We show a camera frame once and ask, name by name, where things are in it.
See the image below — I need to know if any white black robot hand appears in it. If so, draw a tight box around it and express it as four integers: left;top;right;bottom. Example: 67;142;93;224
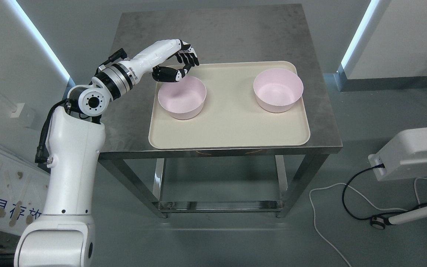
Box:
120;39;200;83

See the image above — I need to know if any pink bowl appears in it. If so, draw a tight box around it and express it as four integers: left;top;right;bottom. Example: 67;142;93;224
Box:
253;68;304;113
157;76;207;120

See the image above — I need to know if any beige plastic tray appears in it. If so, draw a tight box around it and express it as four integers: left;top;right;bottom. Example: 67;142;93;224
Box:
148;61;311;150

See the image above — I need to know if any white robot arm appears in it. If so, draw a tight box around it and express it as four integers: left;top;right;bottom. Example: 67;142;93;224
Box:
13;45;199;267

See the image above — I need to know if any stainless steel table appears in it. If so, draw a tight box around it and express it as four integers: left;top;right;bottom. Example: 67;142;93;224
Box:
99;4;343;218

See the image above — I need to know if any white printed sign board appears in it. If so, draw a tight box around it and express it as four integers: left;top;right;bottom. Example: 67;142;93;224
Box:
0;146;49;235

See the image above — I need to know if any white stand leg with caster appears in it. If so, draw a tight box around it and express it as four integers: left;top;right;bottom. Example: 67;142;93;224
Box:
370;206;427;230

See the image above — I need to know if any white machine on stand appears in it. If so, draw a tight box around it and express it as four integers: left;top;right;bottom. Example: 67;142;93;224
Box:
368;128;427;181

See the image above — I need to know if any white wall socket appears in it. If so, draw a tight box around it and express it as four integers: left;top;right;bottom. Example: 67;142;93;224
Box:
10;103;25;119

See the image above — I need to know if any white floor cable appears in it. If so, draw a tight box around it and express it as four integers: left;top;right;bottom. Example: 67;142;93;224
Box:
309;177;427;267

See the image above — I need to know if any black power cable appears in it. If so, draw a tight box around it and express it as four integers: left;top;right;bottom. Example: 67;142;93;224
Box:
342;165;427;222

